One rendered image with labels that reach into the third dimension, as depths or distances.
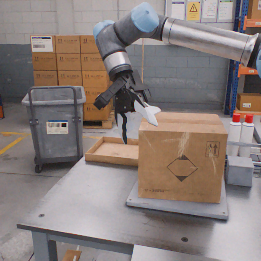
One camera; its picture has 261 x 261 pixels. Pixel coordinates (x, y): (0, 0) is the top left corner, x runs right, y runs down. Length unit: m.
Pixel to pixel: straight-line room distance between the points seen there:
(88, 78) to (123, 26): 3.55
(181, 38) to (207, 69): 4.78
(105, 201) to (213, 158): 0.43
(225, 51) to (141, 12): 0.26
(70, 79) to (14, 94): 2.45
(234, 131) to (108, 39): 0.78
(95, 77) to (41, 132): 1.59
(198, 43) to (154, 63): 4.76
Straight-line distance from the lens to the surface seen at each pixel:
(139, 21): 0.82
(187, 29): 0.91
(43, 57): 4.50
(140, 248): 0.93
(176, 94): 5.73
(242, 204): 1.18
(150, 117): 0.74
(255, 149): 1.50
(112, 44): 0.85
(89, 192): 1.19
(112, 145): 1.62
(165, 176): 1.06
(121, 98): 0.81
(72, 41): 4.36
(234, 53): 0.89
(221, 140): 1.01
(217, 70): 5.71
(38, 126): 3.05
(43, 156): 3.17
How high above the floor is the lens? 1.44
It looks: 19 degrees down
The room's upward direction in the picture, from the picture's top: straight up
